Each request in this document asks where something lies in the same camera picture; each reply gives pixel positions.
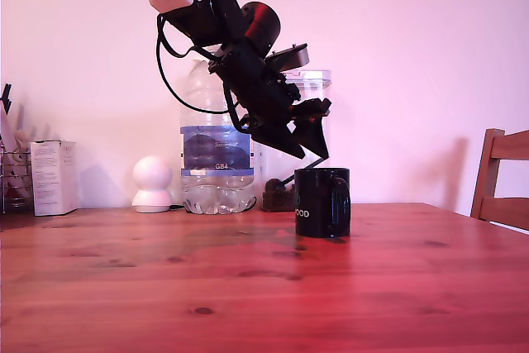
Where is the clear jar of coffee beans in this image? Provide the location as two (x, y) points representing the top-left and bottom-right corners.
(251, 69), (333, 212)

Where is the dark mug with white lettering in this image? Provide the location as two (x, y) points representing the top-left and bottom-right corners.
(293, 167), (352, 240)

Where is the large clear water bottle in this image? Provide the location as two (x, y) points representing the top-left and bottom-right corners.
(179, 58), (257, 216)

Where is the wooden chair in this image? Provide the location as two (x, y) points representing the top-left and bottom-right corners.
(469, 128), (529, 232)

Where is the white cardboard box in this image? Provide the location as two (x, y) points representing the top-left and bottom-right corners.
(29, 140), (79, 217)

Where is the black scoop handle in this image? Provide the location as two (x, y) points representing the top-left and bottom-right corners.
(280, 157), (331, 188)

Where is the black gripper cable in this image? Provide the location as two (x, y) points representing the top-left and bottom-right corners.
(222, 83), (254, 134)

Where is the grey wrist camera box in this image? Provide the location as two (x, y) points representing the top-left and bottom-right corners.
(264, 42), (311, 81)

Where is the short black arm cable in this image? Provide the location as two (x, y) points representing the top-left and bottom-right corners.
(161, 21), (222, 60)

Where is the long black looping cable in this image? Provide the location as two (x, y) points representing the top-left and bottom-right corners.
(155, 13), (235, 115)

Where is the small white round camera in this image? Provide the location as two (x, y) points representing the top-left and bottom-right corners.
(131, 155), (174, 214)

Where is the wire basket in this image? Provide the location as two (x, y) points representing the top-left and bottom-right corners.
(0, 150), (35, 214)

